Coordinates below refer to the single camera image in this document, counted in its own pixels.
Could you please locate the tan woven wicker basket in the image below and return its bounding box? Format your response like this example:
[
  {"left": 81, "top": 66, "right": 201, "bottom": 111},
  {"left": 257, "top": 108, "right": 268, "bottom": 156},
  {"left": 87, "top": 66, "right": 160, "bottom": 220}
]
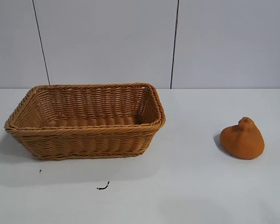
[{"left": 4, "top": 82, "right": 167, "bottom": 161}]

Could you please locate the curved black scrap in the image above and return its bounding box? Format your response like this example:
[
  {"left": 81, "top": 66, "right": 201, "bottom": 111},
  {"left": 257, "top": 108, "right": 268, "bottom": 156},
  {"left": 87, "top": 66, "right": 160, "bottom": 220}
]
[{"left": 96, "top": 181, "right": 111, "bottom": 190}]

